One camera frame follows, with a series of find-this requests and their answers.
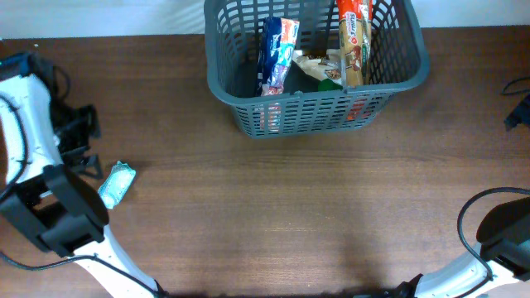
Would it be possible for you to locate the orange spaghetti packet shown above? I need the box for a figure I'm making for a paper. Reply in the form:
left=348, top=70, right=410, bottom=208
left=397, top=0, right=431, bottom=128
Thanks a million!
left=336, top=0, right=373, bottom=89

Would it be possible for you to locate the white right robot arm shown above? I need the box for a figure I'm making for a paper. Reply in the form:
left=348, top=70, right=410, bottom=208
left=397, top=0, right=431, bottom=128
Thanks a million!
left=385, top=186, right=529, bottom=297

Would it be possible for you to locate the green lid jar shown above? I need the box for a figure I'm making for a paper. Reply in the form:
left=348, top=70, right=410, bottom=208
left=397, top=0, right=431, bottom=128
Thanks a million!
left=317, top=79, right=343, bottom=92

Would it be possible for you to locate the teal wet wipes packet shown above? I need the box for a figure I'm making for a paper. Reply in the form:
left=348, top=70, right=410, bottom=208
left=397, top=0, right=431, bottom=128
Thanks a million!
left=98, top=161, right=137, bottom=209

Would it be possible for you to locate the colourful Kleenex tissue pack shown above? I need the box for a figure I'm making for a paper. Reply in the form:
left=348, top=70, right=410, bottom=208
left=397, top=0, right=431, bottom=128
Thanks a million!
left=254, top=17, right=301, bottom=133

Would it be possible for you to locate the grey plastic basket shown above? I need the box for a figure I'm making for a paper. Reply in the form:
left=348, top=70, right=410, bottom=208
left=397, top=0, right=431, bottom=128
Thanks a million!
left=204, top=0, right=430, bottom=138

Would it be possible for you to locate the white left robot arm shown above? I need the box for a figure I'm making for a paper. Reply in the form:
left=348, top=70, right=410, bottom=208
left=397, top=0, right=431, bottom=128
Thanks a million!
left=1, top=51, right=167, bottom=297

